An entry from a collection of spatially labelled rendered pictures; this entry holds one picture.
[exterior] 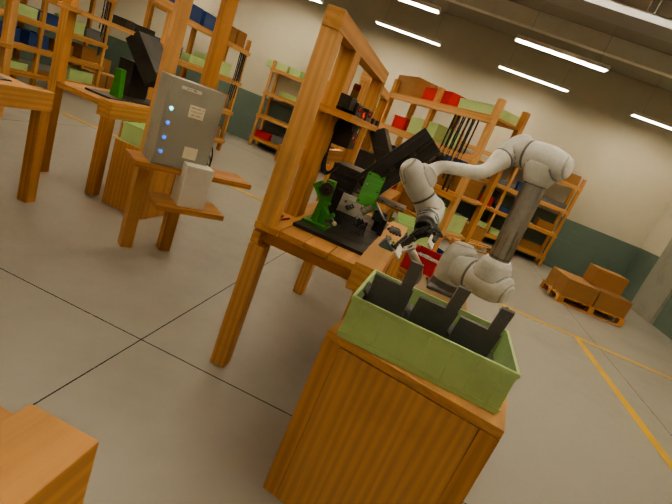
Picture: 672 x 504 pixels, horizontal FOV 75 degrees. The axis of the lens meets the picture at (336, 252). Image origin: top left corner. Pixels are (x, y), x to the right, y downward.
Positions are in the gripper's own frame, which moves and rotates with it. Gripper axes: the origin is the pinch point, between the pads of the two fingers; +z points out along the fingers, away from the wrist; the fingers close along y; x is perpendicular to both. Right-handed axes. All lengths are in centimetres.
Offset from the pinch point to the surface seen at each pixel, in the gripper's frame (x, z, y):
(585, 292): 413, -571, -13
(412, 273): 5.6, 6.9, -1.1
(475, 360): 36.5, 20.1, 11.7
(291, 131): -55, -51, -53
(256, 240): -16, -31, -91
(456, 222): 137, -358, -97
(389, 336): 19.9, 21.8, -12.9
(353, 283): 22, -32, -52
